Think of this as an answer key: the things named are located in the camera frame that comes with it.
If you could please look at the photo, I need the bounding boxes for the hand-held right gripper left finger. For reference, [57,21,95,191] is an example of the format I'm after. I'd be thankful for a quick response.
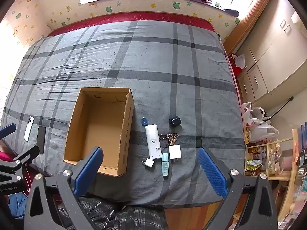
[23,146,104,230]

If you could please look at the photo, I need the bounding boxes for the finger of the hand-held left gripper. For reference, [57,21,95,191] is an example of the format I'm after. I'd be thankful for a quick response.
[0,123,17,140]
[13,146,40,166]

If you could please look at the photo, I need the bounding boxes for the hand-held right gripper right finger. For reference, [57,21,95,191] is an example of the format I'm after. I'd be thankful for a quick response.
[198,147,279,230]

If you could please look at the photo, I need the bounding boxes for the large white charger plug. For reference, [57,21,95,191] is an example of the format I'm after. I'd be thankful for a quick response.
[169,145,181,160]

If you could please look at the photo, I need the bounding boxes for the small teal bottle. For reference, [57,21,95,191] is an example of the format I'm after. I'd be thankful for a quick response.
[161,153,169,176]

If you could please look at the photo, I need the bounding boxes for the brown cardboard box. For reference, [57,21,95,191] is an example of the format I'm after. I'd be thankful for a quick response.
[63,87,134,177]

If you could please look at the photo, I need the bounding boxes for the white remote control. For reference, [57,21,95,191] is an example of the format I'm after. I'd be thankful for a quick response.
[145,124,162,160]

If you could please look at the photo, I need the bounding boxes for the white smartphone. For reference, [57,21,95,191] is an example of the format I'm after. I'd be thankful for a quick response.
[23,115,34,142]

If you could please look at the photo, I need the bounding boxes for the black smartphone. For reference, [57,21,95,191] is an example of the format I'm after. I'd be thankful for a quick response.
[36,126,46,154]

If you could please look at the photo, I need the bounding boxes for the magenta cloth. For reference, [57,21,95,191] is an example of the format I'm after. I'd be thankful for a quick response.
[0,140,15,164]

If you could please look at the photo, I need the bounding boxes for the blue cloth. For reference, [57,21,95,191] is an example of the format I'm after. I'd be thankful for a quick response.
[9,193,27,221]

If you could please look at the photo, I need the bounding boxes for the metal key bunch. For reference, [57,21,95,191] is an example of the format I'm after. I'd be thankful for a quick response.
[159,133,180,146]

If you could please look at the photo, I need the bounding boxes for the wooden storage rack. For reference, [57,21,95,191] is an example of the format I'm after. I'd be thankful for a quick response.
[245,138,296,181]

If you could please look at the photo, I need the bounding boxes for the small white charger plug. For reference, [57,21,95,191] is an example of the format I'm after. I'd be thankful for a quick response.
[141,158,154,169]

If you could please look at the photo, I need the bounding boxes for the person's plaid trouser legs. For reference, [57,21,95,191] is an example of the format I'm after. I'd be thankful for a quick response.
[56,196,169,230]

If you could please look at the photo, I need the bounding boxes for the black rod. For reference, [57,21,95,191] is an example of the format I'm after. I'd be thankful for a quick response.
[264,96,294,118]

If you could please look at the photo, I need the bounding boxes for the red bag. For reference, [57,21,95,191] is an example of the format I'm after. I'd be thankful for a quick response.
[228,54,246,77]

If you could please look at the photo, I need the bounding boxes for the white paper sheet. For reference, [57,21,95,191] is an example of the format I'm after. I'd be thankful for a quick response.
[231,54,246,69]

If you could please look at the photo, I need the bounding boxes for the grey plaid bedsheet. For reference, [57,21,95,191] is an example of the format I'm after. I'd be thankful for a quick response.
[0,20,247,209]

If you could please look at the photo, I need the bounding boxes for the beige wardrobe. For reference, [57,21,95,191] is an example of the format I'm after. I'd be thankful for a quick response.
[237,0,307,115]

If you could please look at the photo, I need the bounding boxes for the orange wooden panel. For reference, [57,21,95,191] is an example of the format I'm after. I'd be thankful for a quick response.
[223,0,276,56]

